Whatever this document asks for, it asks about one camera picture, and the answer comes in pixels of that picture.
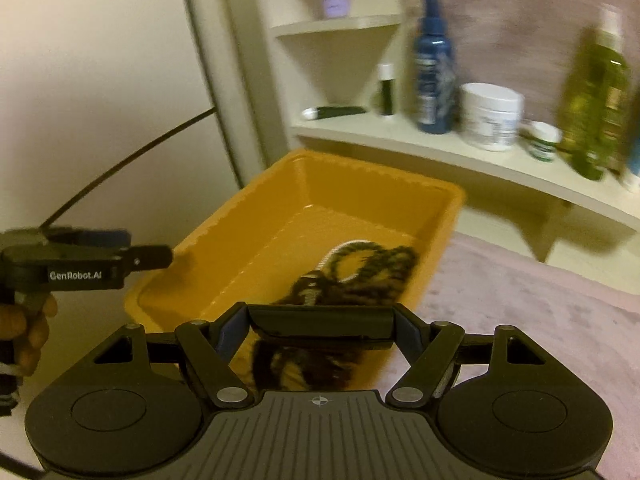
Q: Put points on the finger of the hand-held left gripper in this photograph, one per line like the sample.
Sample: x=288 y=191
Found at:
x=117 y=238
x=150 y=256

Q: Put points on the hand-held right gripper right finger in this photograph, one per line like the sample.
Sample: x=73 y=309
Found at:
x=407 y=330

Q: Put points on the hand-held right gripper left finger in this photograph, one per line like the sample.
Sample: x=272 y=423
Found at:
x=232 y=330

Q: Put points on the small black box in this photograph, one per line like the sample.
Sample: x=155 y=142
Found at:
x=320 y=322

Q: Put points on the orange plastic tray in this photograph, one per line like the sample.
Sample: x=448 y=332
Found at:
x=260 y=230

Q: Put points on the person's left hand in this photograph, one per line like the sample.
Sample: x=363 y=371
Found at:
x=25 y=330

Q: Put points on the pink table cloth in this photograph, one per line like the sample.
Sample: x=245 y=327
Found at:
x=525 y=300

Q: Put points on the cream shelf unit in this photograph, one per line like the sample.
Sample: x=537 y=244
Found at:
x=450 y=155

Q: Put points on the large white jar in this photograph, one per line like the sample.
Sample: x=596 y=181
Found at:
x=490 y=120

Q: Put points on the black tube with white cap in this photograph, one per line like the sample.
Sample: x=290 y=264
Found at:
x=340 y=111

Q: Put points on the small white green jar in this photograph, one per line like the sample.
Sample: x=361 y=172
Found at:
x=544 y=145

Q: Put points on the black white lip balm stick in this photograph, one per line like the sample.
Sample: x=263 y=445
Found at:
x=386 y=95

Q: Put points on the blue spray bottle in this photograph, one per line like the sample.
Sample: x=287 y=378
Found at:
x=434 y=75

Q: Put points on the blue white tube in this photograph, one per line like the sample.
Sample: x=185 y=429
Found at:
x=632 y=170

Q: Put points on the green spray bottle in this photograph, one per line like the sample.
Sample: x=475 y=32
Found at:
x=595 y=100

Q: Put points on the hanging pink towel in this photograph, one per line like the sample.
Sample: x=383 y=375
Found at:
x=525 y=20

